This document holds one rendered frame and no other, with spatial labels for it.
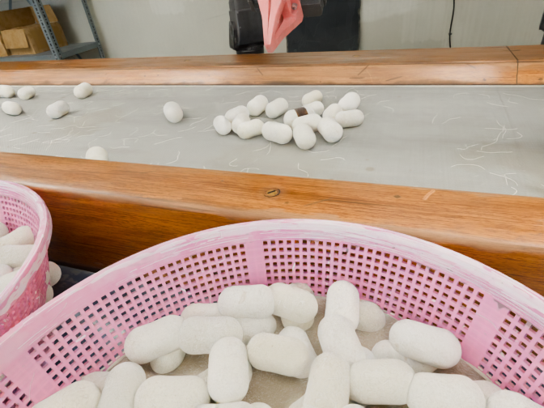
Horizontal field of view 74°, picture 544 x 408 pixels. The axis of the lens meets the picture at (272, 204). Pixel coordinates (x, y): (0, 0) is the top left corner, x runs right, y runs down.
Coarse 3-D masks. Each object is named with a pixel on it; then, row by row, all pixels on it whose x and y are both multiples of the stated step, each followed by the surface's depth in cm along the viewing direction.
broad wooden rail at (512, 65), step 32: (0, 64) 82; (32, 64) 78; (64, 64) 74; (96, 64) 71; (128, 64) 68; (160, 64) 65; (192, 64) 62; (224, 64) 60; (256, 64) 57; (288, 64) 55; (320, 64) 54; (352, 64) 52; (384, 64) 51; (416, 64) 49; (448, 64) 48; (480, 64) 46; (512, 64) 45
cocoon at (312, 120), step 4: (304, 116) 38; (308, 116) 38; (312, 116) 38; (316, 116) 38; (296, 120) 38; (300, 120) 37; (304, 120) 37; (308, 120) 37; (312, 120) 38; (316, 120) 38; (292, 124) 38; (296, 124) 37; (308, 124) 37; (312, 124) 38; (316, 124) 38; (292, 128) 38; (312, 128) 38; (316, 128) 38
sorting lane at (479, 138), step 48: (0, 96) 67; (48, 96) 63; (96, 96) 60; (144, 96) 57; (192, 96) 55; (240, 96) 52; (288, 96) 50; (336, 96) 48; (384, 96) 46; (432, 96) 44; (480, 96) 43; (528, 96) 41; (0, 144) 45; (48, 144) 44; (96, 144) 42; (144, 144) 41; (192, 144) 39; (240, 144) 38; (288, 144) 37; (336, 144) 36; (384, 144) 35; (432, 144) 34; (480, 144) 33; (528, 144) 32; (528, 192) 26
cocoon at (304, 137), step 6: (300, 126) 35; (306, 126) 35; (294, 132) 36; (300, 132) 35; (306, 132) 34; (312, 132) 35; (300, 138) 34; (306, 138) 34; (312, 138) 34; (300, 144) 35; (306, 144) 34; (312, 144) 35
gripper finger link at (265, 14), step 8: (264, 0) 41; (304, 0) 45; (312, 0) 44; (320, 0) 44; (264, 8) 41; (304, 8) 45; (312, 8) 45; (320, 8) 44; (264, 16) 41; (280, 16) 46; (304, 16) 46; (312, 16) 46; (264, 24) 41; (280, 24) 46; (264, 32) 42; (264, 40) 42
